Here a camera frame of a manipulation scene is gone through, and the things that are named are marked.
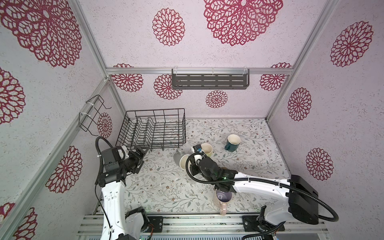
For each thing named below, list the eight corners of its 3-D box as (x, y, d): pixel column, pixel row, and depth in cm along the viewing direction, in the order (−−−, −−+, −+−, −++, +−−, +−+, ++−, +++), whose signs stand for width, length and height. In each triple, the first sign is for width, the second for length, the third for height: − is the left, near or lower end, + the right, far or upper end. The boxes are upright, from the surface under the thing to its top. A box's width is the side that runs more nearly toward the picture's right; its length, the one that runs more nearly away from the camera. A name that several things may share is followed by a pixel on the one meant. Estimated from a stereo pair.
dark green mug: (223, 154, 103) (226, 144, 93) (222, 144, 108) (225, 134, 98) (237, 154, 103) (241, 144, 93) (235, 144, 108) (239, 134, 98)
